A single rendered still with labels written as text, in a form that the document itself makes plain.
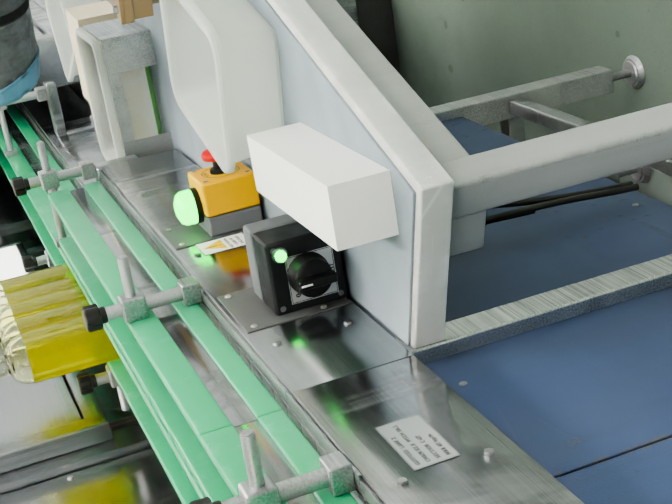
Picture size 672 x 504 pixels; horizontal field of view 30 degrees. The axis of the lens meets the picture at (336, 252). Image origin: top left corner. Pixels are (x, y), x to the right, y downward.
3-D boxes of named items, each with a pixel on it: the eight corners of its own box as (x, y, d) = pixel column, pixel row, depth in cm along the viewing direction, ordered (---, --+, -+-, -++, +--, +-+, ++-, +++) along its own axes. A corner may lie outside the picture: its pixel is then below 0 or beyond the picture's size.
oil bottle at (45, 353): (160, 332, 176) (8, 375, 170) (152, 295, 174) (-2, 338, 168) (169, 346, 171) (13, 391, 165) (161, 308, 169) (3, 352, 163)
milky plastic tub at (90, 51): (150, 144, 217) (101, 155, 214) (123, 15, 209) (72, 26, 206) (174, 166, 201) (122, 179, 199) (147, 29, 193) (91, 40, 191)
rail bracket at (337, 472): (346, 471, 102) (189, 524, 98) (333, 391, 99) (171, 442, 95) (365, 494, 98) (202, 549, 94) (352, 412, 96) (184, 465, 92)
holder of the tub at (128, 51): (159, 172, 218) (115, 183, 216) (126, 16, 209) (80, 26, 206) (183, 196, 203) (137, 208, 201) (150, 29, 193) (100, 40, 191)
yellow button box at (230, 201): (251, 209, 162) (196, 223, 160) (241, 154, 160) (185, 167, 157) (268, 223, 156) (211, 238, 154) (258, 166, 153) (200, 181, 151)
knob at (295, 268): (331, 286, 129) (343, 297, 126) (290, 298, 128) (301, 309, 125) (324, 246, 128) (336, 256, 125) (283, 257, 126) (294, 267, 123)
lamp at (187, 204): (197, 217, 159) (174, 222, 158) (190, 183, 157) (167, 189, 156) (206, 226, 155) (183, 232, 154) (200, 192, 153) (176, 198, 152)
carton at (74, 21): (123, 86, 229) (83, 95, 227) (106, 0, 223) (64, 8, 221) (138, 101, 219) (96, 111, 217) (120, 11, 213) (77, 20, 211)
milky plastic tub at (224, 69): (225, -51, 147) (153, -37, 145) (293, 20, 130) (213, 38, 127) (238, 82, 157) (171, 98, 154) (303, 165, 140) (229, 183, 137)
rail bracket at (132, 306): (198, 293, 143) (83, 325, 139) (186, 233, 140) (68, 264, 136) (208, 304, 139) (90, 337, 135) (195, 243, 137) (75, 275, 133)
